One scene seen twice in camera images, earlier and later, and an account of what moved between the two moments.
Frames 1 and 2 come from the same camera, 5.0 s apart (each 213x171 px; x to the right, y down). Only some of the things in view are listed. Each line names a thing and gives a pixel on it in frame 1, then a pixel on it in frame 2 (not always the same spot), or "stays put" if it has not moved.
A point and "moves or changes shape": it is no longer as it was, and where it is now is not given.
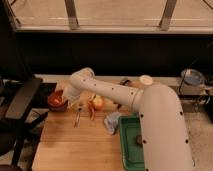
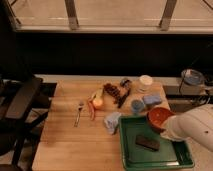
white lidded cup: [146, 79] stays put
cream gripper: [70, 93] → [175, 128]
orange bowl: [55, 101] moves or changes shape
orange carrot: [91, 110] stays put
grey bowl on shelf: [192, 77] stays put
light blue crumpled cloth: [112, 122] stays put
